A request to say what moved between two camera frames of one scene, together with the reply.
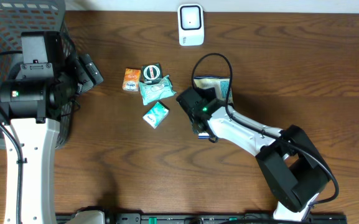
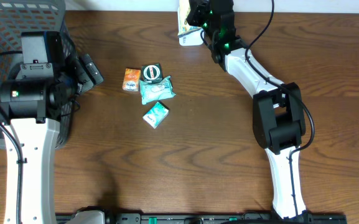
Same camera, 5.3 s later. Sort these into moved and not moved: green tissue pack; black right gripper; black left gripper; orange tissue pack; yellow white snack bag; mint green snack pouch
Moved: black right gripper; yellow white snack bag
Not moved: orange tissue pack; green tissue pack; mint green snack pouch; black left gripper
